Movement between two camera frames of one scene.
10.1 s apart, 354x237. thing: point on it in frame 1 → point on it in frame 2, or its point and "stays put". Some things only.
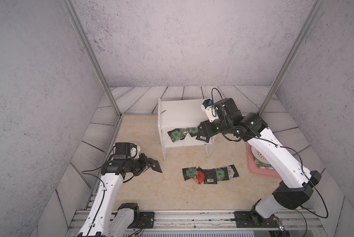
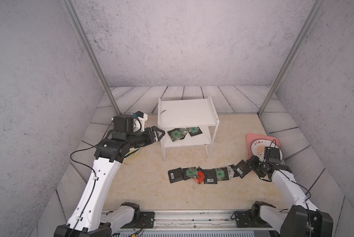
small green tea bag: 222,174 stays put
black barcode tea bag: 155,166 → 175,175
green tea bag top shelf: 189,173 stays put
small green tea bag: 193,131 stays put
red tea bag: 200,177 stays put
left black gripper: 145,164 → 154,138
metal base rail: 300,223 stays put
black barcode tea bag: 204,137 → 243,168
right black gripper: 206,127 → 251,162
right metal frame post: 312,15 stays put
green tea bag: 178,134 stays put
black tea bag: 210,176 stays put
